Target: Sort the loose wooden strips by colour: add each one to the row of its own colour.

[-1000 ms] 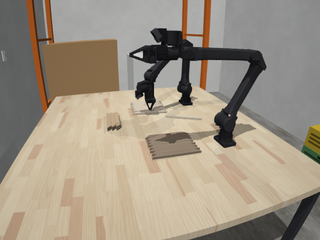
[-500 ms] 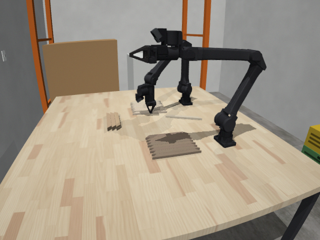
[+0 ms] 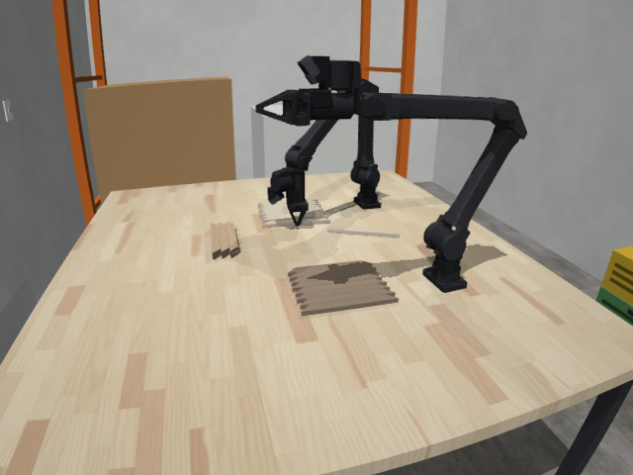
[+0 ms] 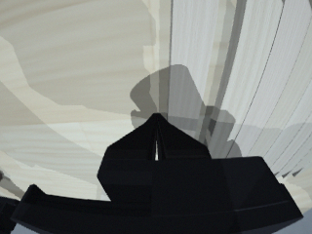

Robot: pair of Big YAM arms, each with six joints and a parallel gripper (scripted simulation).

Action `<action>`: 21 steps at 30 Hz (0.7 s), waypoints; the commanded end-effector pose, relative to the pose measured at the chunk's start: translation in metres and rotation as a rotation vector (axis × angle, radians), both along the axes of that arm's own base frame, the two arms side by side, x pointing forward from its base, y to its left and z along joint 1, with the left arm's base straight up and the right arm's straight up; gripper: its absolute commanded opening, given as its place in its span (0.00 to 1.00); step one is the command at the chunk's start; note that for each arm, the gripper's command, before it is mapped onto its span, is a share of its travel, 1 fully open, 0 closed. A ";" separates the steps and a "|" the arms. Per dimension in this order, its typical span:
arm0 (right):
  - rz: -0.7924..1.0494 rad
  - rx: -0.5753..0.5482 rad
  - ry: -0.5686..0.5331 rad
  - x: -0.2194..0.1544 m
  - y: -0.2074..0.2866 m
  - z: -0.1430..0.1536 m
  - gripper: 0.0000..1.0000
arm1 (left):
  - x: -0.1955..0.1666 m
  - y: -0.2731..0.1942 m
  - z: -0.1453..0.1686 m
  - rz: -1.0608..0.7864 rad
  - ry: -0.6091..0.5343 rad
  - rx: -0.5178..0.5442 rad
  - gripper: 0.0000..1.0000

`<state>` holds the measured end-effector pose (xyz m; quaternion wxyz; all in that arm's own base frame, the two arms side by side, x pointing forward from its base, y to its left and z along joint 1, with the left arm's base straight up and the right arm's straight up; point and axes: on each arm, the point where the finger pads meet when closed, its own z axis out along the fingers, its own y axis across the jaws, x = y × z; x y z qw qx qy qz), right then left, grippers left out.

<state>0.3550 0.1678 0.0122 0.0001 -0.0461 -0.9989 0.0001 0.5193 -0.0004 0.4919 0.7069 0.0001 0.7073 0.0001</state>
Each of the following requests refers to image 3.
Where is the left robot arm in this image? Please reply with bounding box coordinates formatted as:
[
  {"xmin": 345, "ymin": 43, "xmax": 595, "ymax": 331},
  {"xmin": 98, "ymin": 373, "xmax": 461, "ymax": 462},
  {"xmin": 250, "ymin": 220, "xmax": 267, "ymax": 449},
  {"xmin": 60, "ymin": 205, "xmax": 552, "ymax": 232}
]
[{"xmin": 298, "ymin": 55, "xmax": 527, "ymax": 293}]

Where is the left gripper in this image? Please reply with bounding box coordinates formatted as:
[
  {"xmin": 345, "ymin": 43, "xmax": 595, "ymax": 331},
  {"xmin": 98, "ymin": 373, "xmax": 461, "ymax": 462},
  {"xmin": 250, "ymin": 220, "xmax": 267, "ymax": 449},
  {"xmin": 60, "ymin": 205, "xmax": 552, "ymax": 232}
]
[{"xmin": 255, "ymin": 90, "xmax": 331, "ymax": 126}]

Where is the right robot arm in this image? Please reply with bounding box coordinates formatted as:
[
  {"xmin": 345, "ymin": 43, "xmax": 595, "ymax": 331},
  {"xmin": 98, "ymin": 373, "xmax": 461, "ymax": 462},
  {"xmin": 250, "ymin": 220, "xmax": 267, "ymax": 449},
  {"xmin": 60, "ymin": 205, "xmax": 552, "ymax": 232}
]
[{"xmin": 267, "ymin": 79, "xmax": 381, "ymax": 210}]

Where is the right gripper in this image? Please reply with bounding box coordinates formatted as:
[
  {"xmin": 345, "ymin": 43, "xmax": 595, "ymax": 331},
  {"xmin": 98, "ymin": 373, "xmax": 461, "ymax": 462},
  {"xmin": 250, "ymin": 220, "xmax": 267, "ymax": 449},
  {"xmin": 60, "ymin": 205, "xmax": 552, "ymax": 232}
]
[{"xmin": 287, "ymin": 187, "xmax": 309, "ymax": 226}]

